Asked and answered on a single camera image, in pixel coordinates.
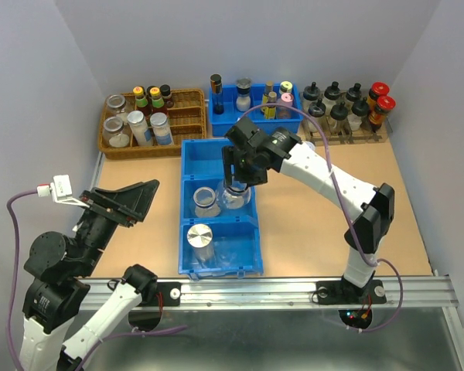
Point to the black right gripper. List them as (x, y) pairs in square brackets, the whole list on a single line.
[(232, 154)]

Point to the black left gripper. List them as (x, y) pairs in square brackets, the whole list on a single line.
[(129, 202)]

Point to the round open-top glass jar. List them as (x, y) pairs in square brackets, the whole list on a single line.
[(205, 203)]

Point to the tall silver-lid glass jar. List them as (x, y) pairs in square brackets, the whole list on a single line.
[(200, 238)]

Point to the red-white-lid chili jar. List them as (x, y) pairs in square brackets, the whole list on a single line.
[(310, 145)]

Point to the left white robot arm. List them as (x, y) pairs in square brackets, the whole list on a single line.
[(58, 264)]

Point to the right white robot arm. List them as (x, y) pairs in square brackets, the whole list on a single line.
[(369, 209)]

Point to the blue plastic tray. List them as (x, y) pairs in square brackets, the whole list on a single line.
[(221, 123)]

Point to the silver-top salt shaker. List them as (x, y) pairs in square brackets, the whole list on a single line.
[(243, 101)]

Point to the yellow-label bottle front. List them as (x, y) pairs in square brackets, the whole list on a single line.
[(270, 109)]

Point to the yellow-label bottle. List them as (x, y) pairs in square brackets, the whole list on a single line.
[(269, 86), (270, 109)]

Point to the tall silver-lid salt jar right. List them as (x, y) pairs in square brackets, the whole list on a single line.
[(161, 128)]

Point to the tall silver-lid salt jar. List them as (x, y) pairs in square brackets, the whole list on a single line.
[(161, 128), (140, 128)]

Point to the pink-lid jar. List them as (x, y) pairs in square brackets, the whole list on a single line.
[(285, 101)]

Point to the round glass jar in basket front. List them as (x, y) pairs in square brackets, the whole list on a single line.
[(115, 133)]

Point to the tall black-cap grinder bottle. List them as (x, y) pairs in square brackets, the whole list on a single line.
[(217, 93)]

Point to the yellow-label bottle back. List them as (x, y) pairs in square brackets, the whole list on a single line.
[(269, 86)]

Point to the brown wicker basket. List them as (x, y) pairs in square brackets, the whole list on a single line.
[(187, 120)]

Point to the tall silver-lid salt jar left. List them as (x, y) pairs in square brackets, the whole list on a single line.
[(140, 128)]

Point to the yellow-cap green-label sauce bottle right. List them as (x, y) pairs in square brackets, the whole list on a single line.
[(158, 103)]

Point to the yellow-cap green-label sauce bottle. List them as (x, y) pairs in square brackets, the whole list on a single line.
[(158, 103), (141, 100)]

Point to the green-lid jar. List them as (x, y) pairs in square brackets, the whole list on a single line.
[(285, 87)]

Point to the dark-cap brown sauce bottle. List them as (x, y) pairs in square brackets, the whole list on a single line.
[(167, 95)]

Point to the blue three-compartment plastic bin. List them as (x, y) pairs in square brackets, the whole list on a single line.
[(236, 233)]

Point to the black-cap dispenser bottle front left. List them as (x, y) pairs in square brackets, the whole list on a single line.
[(317, 112)]

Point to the black-cap dispenser bottle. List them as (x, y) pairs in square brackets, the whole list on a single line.
[(358, 112), (337, 116), (331, 94), (317, 112), (353, 94), (310, 94)]

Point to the yellow-cap green-label sauce bottle left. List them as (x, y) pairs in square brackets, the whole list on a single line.
[(141, 100)]

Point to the round glass jar in basket back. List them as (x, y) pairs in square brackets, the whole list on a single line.
[(118, 105)]

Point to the black-cap dispenser bottle back left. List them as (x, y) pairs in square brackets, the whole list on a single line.
[(310, 94)]

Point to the black-cap dispenser bottle front middle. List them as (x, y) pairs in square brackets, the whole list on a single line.
[(337, 116)]

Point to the black-cap dispenser bottle back middle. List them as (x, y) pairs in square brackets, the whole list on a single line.
[(331, 94)]

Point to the clear acrylic bottle rack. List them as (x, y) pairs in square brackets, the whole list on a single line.
[(343, 134)]

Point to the black-cap dispenser bottle front right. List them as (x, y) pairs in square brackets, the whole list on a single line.
[(358, 112)]

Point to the black-cap dispenser bottle back right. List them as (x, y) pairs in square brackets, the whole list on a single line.
[(353, 94)]

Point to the red-lid sauce jar back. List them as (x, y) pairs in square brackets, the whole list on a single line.
[(377, 89)]

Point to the red-lid sauce jar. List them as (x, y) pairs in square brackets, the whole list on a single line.
[(377, 89), (384, 105)]

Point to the red-lid sauce jar front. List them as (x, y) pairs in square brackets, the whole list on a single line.
[(384, 105)]

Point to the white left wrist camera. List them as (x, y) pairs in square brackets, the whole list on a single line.
[(60, 191)]

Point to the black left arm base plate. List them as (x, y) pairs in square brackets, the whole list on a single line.
[(163, 294)]

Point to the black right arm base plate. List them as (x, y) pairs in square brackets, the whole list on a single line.
[(342, 292)]

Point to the aluminium table edge rail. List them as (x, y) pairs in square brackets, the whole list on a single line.
[(295, 293)]

